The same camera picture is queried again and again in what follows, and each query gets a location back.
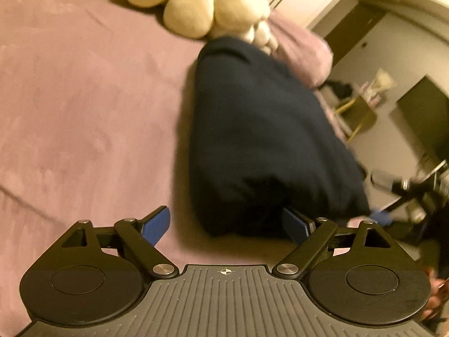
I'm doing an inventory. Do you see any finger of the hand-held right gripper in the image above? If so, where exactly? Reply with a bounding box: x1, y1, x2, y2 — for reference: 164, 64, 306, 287
370, 168, 409, 192
368, 197, 421, 225

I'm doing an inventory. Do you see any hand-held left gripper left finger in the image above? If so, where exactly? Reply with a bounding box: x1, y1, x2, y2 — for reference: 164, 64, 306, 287
61, 204, 180, 279

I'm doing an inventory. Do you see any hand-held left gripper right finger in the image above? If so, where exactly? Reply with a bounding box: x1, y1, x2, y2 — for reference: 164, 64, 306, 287
270, 206, 391, 281

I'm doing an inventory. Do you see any dark navy garment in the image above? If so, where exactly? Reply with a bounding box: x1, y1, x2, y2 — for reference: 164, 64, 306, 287
189, 37, 372, 243

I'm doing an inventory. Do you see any yellow stool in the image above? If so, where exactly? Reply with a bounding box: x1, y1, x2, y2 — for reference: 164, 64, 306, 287
333, 84, 377, 141

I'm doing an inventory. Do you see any black screen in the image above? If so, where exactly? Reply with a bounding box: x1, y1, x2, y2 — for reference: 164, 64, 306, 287
396, 75, 449, 162

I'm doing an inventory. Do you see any white bag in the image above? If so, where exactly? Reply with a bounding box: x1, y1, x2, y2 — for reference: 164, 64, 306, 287
365, 68, 397, 104

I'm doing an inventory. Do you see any dark cloth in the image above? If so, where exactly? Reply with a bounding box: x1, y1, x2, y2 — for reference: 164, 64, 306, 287
326, 80, 355, 101

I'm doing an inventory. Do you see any purple bed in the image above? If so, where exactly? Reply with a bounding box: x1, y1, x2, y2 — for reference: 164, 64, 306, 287
0, 0, 355, 334

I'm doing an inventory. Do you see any purple pillow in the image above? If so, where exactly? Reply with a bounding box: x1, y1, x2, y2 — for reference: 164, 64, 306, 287
268, 9, 334, 88

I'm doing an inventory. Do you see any cream flower plush pillow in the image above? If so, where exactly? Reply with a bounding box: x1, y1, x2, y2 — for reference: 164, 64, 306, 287
123, 0, 271, 39

